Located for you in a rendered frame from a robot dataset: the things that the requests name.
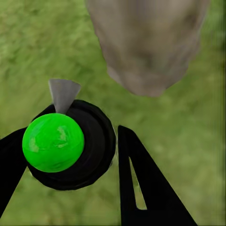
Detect pesticide atomizer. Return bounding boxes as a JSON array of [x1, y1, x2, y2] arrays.
[[22, 78, 118, 191]]

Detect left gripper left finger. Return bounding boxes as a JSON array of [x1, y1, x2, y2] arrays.
[[0, 127, 27, 218]]

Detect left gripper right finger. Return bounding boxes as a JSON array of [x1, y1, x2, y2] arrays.
[[117, 125, 197, 226]]

